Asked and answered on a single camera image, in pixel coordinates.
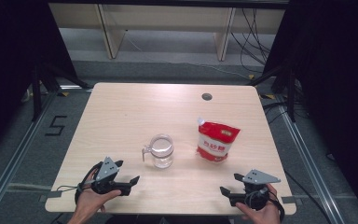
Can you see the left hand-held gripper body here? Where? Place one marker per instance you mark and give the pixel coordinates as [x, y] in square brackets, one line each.
[107, 170]

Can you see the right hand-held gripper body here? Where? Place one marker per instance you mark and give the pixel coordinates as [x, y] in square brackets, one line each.
[258, 178]

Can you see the red and white sugar bag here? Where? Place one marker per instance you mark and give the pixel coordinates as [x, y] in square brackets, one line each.
[217, 144]

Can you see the clear glass jar with lid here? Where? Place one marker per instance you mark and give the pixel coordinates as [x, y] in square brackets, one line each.
[163, 154]

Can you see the person's left hand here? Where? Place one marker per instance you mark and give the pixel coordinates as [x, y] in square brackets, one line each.
[90, 200]

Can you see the person's right hand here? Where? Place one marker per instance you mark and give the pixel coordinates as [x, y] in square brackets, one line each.
[265, 214]

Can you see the black metal stand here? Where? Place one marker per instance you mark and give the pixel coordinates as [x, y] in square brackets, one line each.
[37, 90]
[289, 90]

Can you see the black curtain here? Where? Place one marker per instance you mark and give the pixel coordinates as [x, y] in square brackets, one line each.
[338, 77]
[9, 62]

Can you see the beige wooden shelf unit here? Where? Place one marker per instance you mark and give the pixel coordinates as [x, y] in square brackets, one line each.
[167, 18]

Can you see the aluminium floor rail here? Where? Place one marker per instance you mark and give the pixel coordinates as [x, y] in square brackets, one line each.
[15, 158]
[307, 161]

